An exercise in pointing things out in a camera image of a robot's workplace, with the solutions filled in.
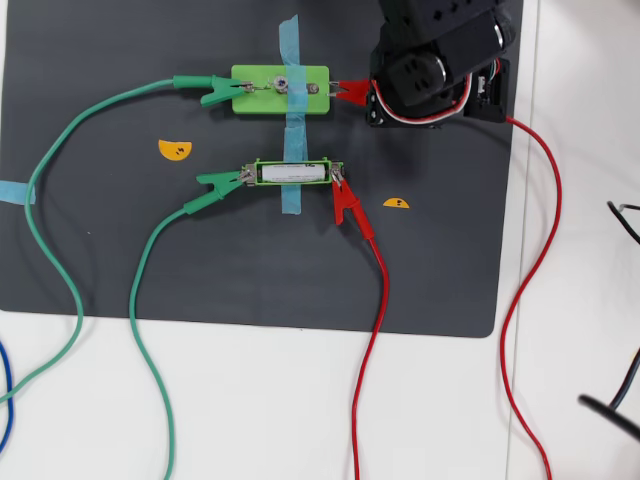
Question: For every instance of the orange half-round sticker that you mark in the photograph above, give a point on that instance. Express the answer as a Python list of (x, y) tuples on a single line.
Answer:
[(170, 152), (395, 203)]

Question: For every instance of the green bulb holder board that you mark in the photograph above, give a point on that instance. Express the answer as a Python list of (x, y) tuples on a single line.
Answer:
[(250, 102)]

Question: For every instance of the red alligator clip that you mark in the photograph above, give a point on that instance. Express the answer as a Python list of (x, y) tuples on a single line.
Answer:
[(345, 200), (355, 91)]

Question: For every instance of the dark grey work mat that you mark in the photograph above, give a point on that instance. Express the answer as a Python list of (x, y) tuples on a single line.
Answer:
[(250, 275)]

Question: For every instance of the black blurred rod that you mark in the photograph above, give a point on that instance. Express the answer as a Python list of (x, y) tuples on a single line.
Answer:
[(607, 412)]

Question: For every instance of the white AA battery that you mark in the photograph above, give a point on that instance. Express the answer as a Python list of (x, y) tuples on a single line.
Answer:
[(295, 172)]

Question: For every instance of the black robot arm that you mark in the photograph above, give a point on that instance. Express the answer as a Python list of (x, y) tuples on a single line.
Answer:
[(435, 20)]

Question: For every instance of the short blue tape piece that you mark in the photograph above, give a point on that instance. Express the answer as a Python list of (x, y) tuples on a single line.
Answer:
[(12, 192)]

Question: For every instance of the small clear light bulb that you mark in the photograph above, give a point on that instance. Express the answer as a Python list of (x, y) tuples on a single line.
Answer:
[(280, 83)]

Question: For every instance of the green alligator clip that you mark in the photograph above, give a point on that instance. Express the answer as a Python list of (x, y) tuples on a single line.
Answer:
[(215, 87), (215, 182)]

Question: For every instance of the green battery holder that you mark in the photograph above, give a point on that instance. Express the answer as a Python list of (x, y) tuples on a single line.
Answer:
[(315, 182)]

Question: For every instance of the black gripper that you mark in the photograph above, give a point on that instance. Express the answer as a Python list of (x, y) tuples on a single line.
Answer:
[(376, 111)]

